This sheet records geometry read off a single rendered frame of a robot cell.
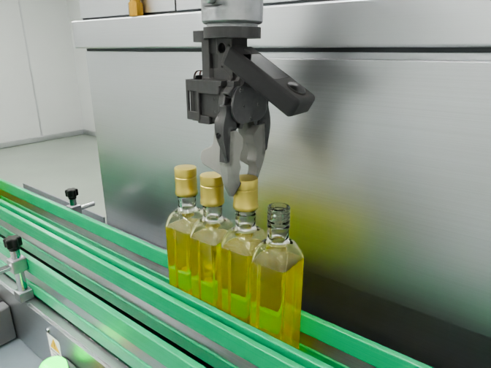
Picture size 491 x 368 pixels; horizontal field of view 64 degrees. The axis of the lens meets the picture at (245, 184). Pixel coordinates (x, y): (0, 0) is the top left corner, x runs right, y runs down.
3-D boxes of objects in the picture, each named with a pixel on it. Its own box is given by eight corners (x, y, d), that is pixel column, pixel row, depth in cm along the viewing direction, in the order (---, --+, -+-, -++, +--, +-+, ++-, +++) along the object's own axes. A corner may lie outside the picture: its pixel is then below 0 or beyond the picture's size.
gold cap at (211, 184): (229, 201, 58) (229, 174, 57) (212, 209, 56) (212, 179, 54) (211, 196, 60) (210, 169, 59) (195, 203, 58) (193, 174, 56)
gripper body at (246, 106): (223, 117, 58) (221, 30, 54) (271, 123, 53) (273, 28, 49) (185, 124, 52) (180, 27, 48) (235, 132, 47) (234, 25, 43)
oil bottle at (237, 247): (269, 346, 63) (272, 225, 56) (248, 367, 59) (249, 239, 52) (242, 331, 66) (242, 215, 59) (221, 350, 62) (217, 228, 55)
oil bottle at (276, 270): (299, 364, 59) (307, 237, 52) (279, 388, 55) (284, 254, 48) (269, 348, 63) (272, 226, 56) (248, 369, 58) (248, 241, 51)
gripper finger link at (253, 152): (237, 174, 61) (231, 116, 57) (269, 181, 57) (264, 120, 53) (224, 182, 59) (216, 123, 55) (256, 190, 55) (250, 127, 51)
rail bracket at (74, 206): (102, 233, 103) (96, 185, 99) (77, 242, 98) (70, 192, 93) (93, 228, 105) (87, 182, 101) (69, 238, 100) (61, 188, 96)
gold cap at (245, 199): (263, 206, 55) (264, 177, 54) (248, 214, 52) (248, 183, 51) (243, 200, 57) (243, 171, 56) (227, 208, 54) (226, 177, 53)
